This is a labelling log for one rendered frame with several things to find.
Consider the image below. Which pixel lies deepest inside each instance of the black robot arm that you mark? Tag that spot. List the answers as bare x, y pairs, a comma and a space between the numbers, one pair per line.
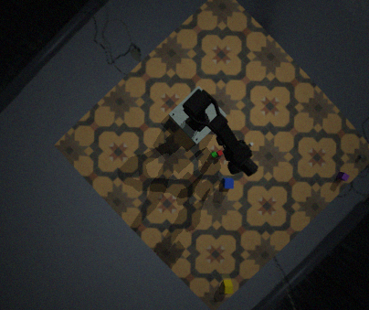
238, 152

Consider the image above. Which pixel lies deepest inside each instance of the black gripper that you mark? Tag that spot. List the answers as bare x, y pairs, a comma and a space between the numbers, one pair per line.
232, 169

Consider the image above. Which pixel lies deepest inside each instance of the blue block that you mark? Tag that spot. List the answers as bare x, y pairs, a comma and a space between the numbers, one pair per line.
228, 183

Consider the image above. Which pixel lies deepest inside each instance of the small yellow block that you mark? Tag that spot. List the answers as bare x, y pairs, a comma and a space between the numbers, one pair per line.
228, 286

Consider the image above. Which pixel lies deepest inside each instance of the small purple block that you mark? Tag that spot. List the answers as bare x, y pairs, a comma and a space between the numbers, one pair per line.
343, 176

